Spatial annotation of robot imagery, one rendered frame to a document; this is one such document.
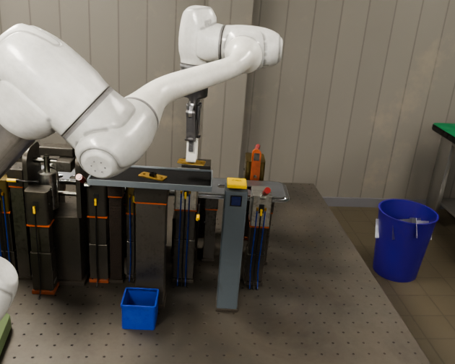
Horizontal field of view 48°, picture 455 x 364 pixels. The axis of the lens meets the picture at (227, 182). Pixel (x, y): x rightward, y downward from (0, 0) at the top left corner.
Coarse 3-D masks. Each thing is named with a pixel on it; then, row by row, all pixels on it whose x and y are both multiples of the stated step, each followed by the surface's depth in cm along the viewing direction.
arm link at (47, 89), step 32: (32, 32) 88; (0, 64) 86; (32, 64) 86; (64, 64) 88; (0, 96) 89; (32, 96) 87; (64, 96) 88; (96, 96) 90; (0, 128) 94; (32, 128) 92; (64, 128) 90; (0, 160) 98
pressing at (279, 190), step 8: (64, 176) 191; (72, 176) 192; (72, 184) 187; (216, 184) 194; (224, 184) 195; (248, 184) 197; (256, 184) 197; (264, 184) 198; (272, 184) 199; (280, 184) 199; (200, 192) 186; (208, 192) 187; (216, 192) 187; (224, 192) 188; (248, 192) 190; (272, 192) 191; (280, 192) 192; (248, 200) 185; (272, 200) 186; (280, 200) 186; (288, 200) 188
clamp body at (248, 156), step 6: (246, 156) 209; (246, 162) 204; (264, 162) 204; (246, 168) 205; (264, 168) 206; (246, 174) 206; (246, 210) 213; (246, 216) 214; (246, 222) 215; (246, 228) 216; (246, 234) 217
